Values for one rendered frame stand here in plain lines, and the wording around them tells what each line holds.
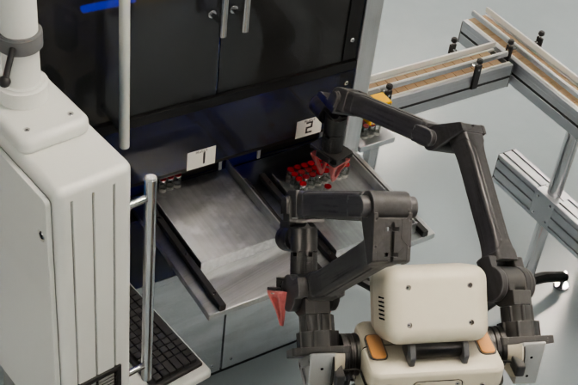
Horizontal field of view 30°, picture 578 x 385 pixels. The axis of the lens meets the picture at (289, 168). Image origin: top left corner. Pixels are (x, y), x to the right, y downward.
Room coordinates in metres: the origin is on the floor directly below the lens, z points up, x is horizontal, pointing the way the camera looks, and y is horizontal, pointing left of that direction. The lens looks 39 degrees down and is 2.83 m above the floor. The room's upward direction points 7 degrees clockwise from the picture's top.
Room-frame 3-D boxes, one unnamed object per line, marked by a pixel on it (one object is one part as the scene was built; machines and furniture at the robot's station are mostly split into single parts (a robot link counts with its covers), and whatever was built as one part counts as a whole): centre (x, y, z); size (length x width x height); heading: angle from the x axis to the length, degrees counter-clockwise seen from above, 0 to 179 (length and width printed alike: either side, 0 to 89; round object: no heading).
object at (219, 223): (2.16, 0.18, 0.90); 0.34 x 0.26 x 0.04; 36
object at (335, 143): (2.28, -0.11, 1.09); 0.10 x 0.07 x 0.07; 50
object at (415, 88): (2.88, -0.38, 0.92); 0.69 x 0.16 x 0.16; 126
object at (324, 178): (2.36, -0.10, 0.90); 0.18 x 0.02 x 0.05; 125
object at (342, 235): (2.27, -0.16, 0.90); 0.34 x 0.26 x 0.04; 35
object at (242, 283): (2.20, 0.00, 0.87); 0.70 x 0.48 x 0.02; 126
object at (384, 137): (2.64, -0.22, 0.87); 0.14 x 0.13 x 0.02; 36
